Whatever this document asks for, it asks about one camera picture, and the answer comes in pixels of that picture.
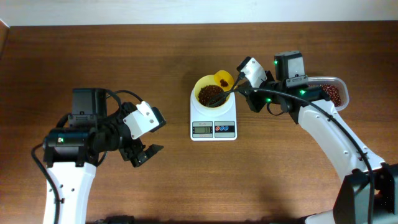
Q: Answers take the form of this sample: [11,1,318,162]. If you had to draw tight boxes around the yellow measuring scoop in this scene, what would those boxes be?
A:
[213,70,234,91]

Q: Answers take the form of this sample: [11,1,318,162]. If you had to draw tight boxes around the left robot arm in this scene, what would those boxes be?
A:
[38,88,166,223]

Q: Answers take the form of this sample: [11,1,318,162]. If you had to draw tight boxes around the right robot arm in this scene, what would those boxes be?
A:
[237,51,397,223]

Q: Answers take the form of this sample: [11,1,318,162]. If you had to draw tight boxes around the yellow plastic bowl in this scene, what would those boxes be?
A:
[194,75,228,107]

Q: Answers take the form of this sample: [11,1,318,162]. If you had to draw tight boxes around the white digital kitchen scale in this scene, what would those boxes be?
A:
[190,89,238,141]

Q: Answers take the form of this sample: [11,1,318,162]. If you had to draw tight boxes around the red beans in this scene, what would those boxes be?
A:
[195,77,349,110]

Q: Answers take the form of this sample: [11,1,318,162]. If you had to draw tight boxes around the clear plastic container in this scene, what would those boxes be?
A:
[308,77,349,111]

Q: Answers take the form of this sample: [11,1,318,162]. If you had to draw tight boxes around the left black cable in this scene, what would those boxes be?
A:
[30,89,144,224]

